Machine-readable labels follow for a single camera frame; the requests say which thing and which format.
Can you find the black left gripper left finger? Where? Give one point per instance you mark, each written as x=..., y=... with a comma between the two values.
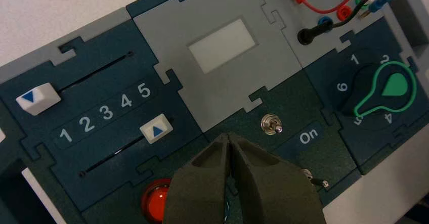
x=197, y=195

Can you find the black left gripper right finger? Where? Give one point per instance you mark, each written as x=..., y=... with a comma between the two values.
x=275, y=192

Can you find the white slider knob blue arrow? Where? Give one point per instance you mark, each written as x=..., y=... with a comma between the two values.
x=38, y=99
x=156, y=129

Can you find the red round push button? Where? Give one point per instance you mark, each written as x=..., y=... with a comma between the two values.
x=155, y=200

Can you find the grey and green control box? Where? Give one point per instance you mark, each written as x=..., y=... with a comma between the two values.
x=234, y=92

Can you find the black green rotary knob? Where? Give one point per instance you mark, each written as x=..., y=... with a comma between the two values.
x=375, y=97

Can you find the white rectangular display window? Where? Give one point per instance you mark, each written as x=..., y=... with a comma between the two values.
x=223, y=45

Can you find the blue banana socket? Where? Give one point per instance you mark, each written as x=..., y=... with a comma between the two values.
x=325, y=19

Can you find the red banana socket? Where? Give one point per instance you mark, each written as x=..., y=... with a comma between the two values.
x=344, y=13

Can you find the silver metal toggle switch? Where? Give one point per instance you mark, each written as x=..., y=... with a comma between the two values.
x=316, y=181
x=270, y=124

